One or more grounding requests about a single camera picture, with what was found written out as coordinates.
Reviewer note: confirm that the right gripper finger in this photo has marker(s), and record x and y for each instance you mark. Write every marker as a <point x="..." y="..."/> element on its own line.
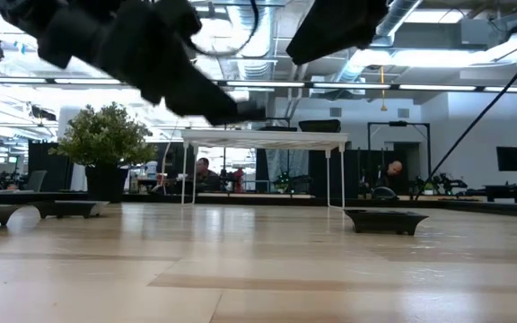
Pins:
<point x="339" y="27"/>

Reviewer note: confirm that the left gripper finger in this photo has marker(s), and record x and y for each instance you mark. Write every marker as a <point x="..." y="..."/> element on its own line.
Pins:
<point x="213" y="105"/>

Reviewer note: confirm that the black scalloped round plate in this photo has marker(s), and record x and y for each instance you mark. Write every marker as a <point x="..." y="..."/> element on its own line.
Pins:
<point x="277" y="129"/>

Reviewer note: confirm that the black wavy square plate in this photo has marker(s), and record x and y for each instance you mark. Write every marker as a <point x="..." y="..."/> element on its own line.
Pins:
<point x="320" y="126"/>

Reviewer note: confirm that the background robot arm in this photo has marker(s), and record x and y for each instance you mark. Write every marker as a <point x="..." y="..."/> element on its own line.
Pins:
<point x="290" y="181"/>
<point x="447" y="184"/>

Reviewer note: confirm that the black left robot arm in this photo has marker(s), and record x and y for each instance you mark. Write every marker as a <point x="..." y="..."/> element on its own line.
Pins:
<point x="61" y="27"/>

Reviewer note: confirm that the ceiling light strip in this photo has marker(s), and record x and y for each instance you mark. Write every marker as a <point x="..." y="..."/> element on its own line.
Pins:
<point x="514" y="89"/>
<point x="353" y="85"/>
<point x="438" y="87"/>
<point x="88" y="81"/>
<point x="267" y="84"/>

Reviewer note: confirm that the person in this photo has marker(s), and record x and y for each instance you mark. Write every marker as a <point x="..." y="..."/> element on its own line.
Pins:
<point x="204" y="172"/>
<point x="394" y="168"/>

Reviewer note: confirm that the red background object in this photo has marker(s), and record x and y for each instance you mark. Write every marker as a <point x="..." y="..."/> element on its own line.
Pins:
<point x="239" y="177"/>

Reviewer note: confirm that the yellow hanging pendant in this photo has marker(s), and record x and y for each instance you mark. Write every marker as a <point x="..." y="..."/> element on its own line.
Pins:
<point x="382" y="89"/>

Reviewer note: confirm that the artificial green potted plant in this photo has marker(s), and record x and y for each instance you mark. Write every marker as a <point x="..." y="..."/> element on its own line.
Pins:
<point x="103" y="134"/>

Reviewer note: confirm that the black gantry stand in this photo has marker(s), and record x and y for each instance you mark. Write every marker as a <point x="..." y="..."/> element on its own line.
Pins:
<point x="397" y="123"/>

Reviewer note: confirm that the black partition panel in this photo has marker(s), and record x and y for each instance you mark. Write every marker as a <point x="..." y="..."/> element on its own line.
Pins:
<point x="357" y="170"/>
<point x="45" y="161"/>

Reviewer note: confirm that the grey chair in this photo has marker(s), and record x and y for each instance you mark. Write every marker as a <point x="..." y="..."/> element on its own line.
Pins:
<point x="34" y="180"/>

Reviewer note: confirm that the black monitor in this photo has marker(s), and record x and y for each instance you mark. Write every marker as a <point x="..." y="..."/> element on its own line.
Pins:
<point x="510" y="158"/>

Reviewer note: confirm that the black background table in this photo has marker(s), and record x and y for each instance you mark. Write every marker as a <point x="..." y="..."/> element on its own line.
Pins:
<point x="510" y="190"/>

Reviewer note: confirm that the silver ventilation duct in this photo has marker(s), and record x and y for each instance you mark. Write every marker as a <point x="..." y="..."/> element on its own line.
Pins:
<point x="254" y="67"/>

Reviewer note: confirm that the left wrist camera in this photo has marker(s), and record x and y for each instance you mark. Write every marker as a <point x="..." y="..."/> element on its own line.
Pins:
<point x="177" y="18"/>

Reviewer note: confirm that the black diagonal frame strut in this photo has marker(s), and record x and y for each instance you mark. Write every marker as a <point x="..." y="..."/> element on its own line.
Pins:
<point x="483" y="112"/>

